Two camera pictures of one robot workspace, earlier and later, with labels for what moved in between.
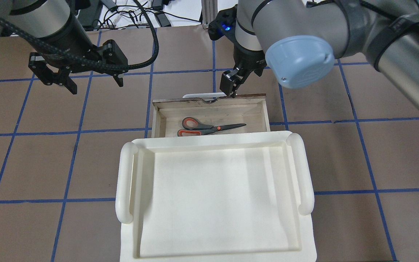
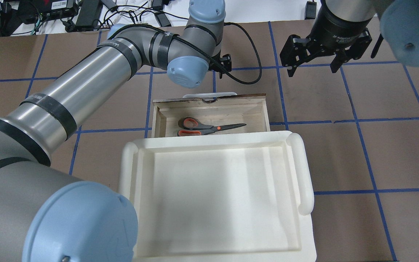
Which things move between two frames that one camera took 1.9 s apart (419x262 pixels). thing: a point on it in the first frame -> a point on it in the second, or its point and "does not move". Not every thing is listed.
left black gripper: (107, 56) -> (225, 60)
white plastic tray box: (231, 198) does not move
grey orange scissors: (194, 128) does not move
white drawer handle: (221, 94) does not move
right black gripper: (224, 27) -> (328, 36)
